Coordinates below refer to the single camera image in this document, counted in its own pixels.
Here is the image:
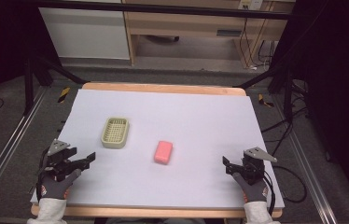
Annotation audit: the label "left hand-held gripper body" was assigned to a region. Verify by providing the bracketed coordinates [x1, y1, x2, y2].
[38, 138, 82, 183]

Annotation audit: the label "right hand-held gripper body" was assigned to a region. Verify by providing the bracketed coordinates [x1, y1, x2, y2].
[240, 147, 278, 186]

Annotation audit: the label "person's right hand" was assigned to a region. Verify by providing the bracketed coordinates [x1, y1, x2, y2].
[231, 172, 270, 203]

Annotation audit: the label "person's left hand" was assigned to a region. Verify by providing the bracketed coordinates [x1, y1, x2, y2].
[36, 167, 83, 201]

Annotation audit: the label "beige slotted soap dish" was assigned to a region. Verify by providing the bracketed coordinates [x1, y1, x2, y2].
[101, 116, 131, 149]

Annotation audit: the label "yellow black striped tape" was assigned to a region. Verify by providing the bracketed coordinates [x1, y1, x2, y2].
[57, 86, 71, 104]
[258, 93, 274, 109]

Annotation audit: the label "pink soap bar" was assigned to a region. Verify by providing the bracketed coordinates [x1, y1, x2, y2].
[153, 140, 175, 166]

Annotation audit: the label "white table cover sheet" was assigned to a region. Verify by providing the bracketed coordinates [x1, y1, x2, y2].
[30, 89, 286, 210]

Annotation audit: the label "black metal stand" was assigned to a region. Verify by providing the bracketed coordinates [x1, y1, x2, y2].
[22, 54, 88, 117]
[232, 66, 297, 122]

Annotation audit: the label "wooden table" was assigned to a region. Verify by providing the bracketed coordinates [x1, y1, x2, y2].
[31, 81, 284, 219]

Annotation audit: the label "black curtain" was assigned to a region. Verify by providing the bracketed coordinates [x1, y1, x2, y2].
[0, 0, 62, 119]
[272, 0, 349, 216]

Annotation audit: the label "white cabinet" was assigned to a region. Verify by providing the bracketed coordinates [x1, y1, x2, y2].
[38, 0, 132, 61]

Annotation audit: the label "light wooden desk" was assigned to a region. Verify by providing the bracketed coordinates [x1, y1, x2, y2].
[121, 0, 295, 69]

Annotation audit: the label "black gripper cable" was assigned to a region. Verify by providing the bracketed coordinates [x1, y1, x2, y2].
[261, 170, 277, 217]
[35, 148, 49, 203]

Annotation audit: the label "black floor cable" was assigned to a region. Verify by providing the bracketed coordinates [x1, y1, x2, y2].
[260, 78, 312, 204]

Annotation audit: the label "aluminium floor rail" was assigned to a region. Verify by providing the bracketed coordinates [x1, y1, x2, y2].
[0, 86, 49, 216]
[273, 92, 339, 224]

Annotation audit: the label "hanging cables under desk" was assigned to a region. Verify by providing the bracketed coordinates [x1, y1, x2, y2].
[239, 17, 278, 70]

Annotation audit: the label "white wall socket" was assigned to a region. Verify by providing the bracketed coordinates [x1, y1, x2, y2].
[238, 0, 263, 11]

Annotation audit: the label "black metal frame bar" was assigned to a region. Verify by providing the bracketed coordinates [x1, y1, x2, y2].
[20, 0, 292, 21]

